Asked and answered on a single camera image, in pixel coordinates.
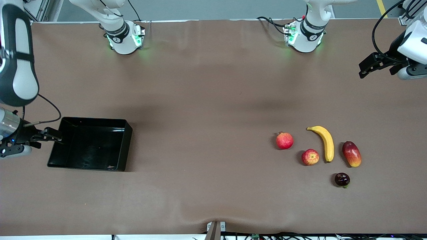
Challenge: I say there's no yellow banana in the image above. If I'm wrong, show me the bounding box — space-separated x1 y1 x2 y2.
307 126 335 163

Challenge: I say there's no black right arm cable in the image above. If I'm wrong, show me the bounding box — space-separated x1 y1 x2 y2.
21 94 62 127

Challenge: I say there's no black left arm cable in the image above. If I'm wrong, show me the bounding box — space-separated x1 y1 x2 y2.
372 0 408 64

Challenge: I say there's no red yellow mango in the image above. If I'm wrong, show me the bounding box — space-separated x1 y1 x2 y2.
342 141 362 168

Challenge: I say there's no red pomegranate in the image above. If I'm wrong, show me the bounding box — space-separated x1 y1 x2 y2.
276 131 294 150

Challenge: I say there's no black plastic box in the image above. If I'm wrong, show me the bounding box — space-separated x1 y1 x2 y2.
47 116 133 172

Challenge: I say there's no red yellow apple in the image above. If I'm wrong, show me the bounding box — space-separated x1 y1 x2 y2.
301 149 320 166

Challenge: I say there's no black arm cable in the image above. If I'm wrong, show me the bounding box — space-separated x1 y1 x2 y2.
21 94 62 127
372 0 408 64

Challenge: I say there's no black base power cable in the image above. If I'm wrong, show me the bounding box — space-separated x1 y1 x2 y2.
256 16 306 36

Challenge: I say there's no aluminium frame profile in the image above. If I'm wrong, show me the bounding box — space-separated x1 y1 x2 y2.
23 0 64 22
399 0 427 26

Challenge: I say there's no dark purple mangosteen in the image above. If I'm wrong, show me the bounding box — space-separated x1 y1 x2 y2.
335 172 351 189

